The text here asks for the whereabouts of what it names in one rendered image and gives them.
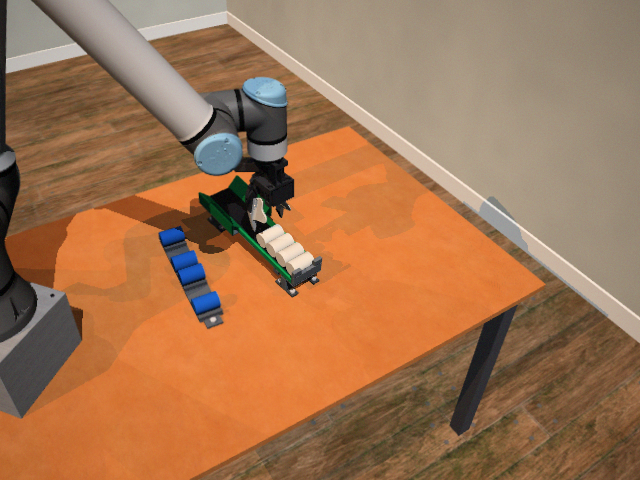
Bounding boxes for grey end stop bar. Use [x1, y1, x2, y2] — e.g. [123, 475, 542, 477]
[291, 262, 322, 286]

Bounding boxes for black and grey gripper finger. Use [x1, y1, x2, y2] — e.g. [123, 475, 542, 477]
[245, 184, 267, 232]
[276, 201, 291, 218]

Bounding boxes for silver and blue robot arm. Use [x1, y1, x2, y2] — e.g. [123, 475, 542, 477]
[0, 0, 288, 343]

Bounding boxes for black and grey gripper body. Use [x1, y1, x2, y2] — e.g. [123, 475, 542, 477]
[249, 157, 294, 209]

